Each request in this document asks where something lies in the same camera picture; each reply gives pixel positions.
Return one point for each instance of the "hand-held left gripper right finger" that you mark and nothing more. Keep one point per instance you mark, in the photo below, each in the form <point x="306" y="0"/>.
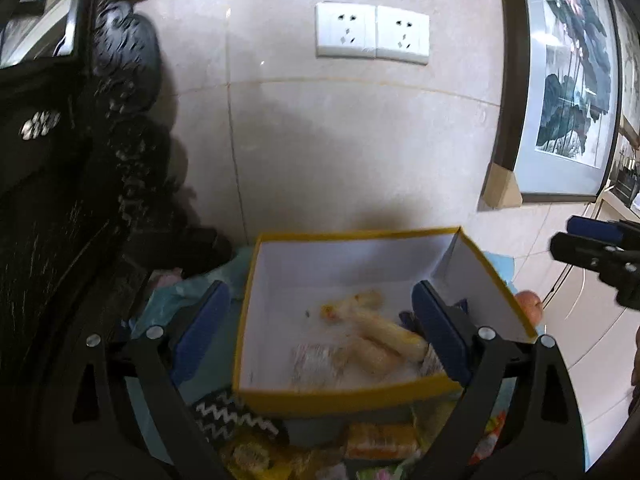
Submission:
<point x="440" y="335"/>

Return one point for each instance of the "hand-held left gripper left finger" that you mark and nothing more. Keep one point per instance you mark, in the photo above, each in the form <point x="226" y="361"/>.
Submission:
<point x="200" y="332"/>

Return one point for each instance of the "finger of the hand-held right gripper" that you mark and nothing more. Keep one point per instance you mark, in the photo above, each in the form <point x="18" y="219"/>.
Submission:
<point x="590" y="257"/>
<point x="595" y="230"/>

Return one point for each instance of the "yellow cardboard box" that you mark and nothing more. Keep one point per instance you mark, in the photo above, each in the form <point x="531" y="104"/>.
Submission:
<point x="325" y="265"/>

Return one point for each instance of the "light blue printed cloth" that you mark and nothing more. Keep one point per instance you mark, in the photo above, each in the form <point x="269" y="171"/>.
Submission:
<point x="225" y="320"/>

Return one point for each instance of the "long egg roll packet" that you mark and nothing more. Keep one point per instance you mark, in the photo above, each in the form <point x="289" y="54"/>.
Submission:
<point x="355" y="302"/>
<point x="375" y="355"/>
<point x="390" y="335"/>

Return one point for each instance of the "red apple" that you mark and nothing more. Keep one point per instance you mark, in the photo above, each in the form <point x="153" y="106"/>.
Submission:
<point x="531" y="305"/>

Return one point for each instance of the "cardboard corner protector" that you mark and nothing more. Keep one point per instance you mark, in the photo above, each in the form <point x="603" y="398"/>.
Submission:
<point x="500" y="187"/>

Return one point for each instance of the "clear crumbly snack packet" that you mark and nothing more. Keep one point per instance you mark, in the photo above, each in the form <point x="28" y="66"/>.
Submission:
<point x="315" y="365"/>

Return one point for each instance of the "orange snack packet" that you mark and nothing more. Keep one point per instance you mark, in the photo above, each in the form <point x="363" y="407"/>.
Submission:
<point x="380" y="440"/>

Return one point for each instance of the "yellow round-logo snack packet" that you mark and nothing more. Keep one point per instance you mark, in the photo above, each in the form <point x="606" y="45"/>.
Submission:
<point x="250" y="452"/>

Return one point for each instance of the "framed lotus painting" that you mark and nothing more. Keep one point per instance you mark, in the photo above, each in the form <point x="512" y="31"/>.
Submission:
<point x="570" y="75"/>

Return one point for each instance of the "black carved wooden furniture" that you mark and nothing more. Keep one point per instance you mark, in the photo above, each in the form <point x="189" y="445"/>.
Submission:
<point x="50" y="210"/>

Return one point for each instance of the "white wall socket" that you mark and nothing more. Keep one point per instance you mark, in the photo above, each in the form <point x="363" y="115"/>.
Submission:
<point x="402" y="35"/>
<point x="345" y="30"/>

